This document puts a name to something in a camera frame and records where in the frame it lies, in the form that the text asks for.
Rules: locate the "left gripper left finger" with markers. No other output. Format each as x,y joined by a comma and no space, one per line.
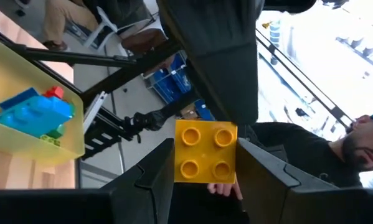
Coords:
80,205

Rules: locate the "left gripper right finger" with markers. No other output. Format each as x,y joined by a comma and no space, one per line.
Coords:
314,202

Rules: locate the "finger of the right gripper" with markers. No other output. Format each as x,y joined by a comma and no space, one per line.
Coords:
223,62

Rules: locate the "light green toy brick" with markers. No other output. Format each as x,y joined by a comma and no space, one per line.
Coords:
50,140

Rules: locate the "long green toy brick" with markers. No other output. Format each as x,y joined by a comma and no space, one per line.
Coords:
57,131

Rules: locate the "small yellow toy brick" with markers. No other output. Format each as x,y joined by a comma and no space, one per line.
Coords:
205,152

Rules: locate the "blue cloud-shaped toy brick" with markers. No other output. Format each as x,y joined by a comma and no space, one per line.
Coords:
33,116

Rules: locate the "red toy brick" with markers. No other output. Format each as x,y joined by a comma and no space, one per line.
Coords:
54,92

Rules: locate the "blue storage crates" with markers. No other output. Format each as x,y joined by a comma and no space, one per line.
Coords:
173,84

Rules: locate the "black boxes white labels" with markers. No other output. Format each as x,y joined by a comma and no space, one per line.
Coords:
105,137

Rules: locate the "brown stool seat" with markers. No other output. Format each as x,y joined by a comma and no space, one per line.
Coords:
144,40

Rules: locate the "person's hand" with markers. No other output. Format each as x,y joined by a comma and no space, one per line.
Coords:
225,189

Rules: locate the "silver aluminium extrusion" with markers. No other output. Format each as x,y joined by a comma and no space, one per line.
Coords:
94,110

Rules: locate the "yellow translucent plastic bin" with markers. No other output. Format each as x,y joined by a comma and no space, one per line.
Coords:
18,71

